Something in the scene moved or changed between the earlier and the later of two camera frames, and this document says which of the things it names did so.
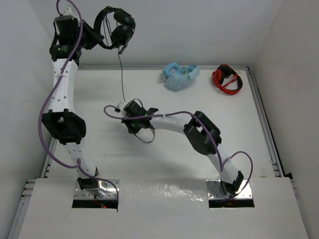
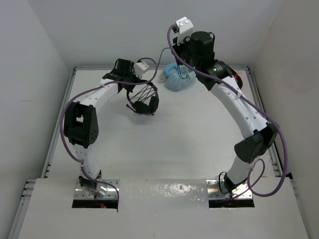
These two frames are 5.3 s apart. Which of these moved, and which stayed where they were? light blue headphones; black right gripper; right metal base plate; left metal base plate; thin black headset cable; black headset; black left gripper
Moved: black left gripper; black headset; thin black headset cable; black right gripper
Stayed: left metal base plate; light blue headphones; right metal base plate
